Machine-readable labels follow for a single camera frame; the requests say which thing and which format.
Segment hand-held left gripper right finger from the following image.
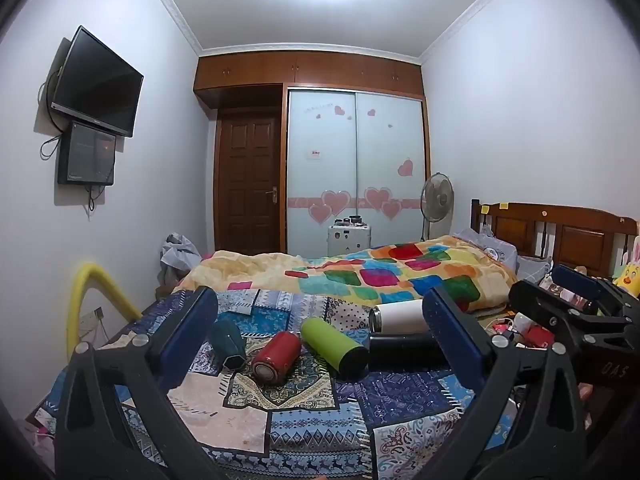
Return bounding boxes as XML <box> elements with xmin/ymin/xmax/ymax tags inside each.
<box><xmin>421</xmin><ymin>286</ymin><xmax>587</xmax><ymax>480</ymax></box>

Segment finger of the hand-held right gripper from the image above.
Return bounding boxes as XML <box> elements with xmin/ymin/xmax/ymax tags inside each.
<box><xmin>551</xmin><ymin>264</ymin><xmax>632</xmax><ymax>313</ymax></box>
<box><xmin>508</xmin><ymin>280</ymin><xmax>630</xmax><ymax>346</ymax></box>

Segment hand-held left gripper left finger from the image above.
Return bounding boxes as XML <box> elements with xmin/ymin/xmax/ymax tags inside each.
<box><xmin>54</xmin><ymin>286</ymin><xmax>226</xmax><ymax>480</ymax></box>

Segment dark teal cup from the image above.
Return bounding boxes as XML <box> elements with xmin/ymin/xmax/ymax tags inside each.
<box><xmin>209</xmin><ymin>320</ymin><xmax>247</xmax><ymax>372</ymax></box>

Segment black cup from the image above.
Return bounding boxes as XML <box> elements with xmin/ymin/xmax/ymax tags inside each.
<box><xmin>369</xmin><ymin>332</ymin><xmax>448</xmax><ymax>370</ymax></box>

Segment white cup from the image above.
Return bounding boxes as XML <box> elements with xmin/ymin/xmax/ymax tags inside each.
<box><xmin>369</xmin><ymin>300</ymin><xmax>430</xmax><ymax>334</ymax></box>

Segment red cup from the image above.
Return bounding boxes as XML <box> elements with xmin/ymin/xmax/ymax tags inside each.
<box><xmin>251</xmin><ymin>331</ymin><xmax>302</xmax><ymax>386</ymax></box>

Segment green cup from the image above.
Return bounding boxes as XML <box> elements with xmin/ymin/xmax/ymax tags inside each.
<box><xmin>300</xmin><ymin>317</ymin><xmax>370</xmax><ymax>380</ymax></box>

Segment red box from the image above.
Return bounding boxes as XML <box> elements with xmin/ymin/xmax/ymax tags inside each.
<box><xmin>520</xmin><ymin>325</ymin><xmax>555</xmax><ymax>349</ymax></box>

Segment wooden bed headboard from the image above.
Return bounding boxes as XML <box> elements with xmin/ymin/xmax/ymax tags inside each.
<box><xmin>470</xmin><ymin>199</ymin><xmax>640</xmax><ymax>278</ymax></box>

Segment yellow plush toy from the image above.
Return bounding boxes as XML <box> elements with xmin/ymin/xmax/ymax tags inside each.
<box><xmin>612</xmin><ymin>235</ymin><xmax>640</xmax><ymax>300</ymax></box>

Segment grey printed pillow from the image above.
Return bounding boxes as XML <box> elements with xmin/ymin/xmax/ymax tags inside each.
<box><xmin>452</xmin><ymin>227</ymin><xmax>519</xmax><ymax>262</ymax></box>

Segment grey clothes pile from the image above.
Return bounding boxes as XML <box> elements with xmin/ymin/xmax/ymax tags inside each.
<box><xmin>160</xmin><ymin>233</ymin><xmax>203</xmax><ymax>283</ymax></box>

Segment colourful checked blanket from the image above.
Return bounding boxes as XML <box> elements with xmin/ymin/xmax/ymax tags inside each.
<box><xmin>172</xmin><ymin>234</ymin><xmax>518</xmax><ymax>315</ymax></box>

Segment yellow foam tube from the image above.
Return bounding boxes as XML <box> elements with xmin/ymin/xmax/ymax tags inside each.
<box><xmin>67</xmin><ymin>261</ymin><xmax>143</xmax><ymax>356</ymax></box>

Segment standing fan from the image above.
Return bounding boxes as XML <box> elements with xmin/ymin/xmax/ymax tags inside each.
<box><xmin>420</xmin><ymin>172</ymin><xmax>455</xmax><ymax>242</ymax></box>

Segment blue patchwork bedsheet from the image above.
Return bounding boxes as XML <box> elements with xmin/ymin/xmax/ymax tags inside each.
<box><xmin>30</xmin><ymin>287</ymin><xmax>521</xmax><ymax>480</ymax></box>

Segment small white cabinet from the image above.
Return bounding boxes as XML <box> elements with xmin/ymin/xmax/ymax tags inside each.
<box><xmin>327</xmin><ymin>215</ymin><xmax>372</xmax><ymax>257</ymax></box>

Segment brown wooden door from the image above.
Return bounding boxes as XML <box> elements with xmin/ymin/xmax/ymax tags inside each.
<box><xmin>215</xmin><ymin>107</ymin><xmax>283</xmax><ymax>253</ymax></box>

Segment wooden wardrobe with heart stickers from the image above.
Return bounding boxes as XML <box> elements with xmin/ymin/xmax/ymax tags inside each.
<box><xmin>194</xmin><ymin>51</ymin><xmax>432</xmax><ymax>257</ymax></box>

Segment wall socket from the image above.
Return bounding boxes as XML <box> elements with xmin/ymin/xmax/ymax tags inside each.
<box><xmin>80</xmin><ymin>306</ymin><xmax>105</xmax><ymax>332</ymax></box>

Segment small black wall monitor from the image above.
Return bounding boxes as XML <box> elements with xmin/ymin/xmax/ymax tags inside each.
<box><xmin>57</xmin><ymin>121</ymin><xmax>117</xmax><ymax>187</ymax></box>

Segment black television cable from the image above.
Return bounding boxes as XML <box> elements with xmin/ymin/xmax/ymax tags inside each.
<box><xmin>40</xmin><ymin>132</ymin><xmax>62</xmax><ymax>161</ymax></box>

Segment wall-mounted black television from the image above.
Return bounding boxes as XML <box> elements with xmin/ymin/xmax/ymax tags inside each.
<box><xmin>50</xmin><ymin>25</ymin><xmax>145</xmax><ymax>138</ymax></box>

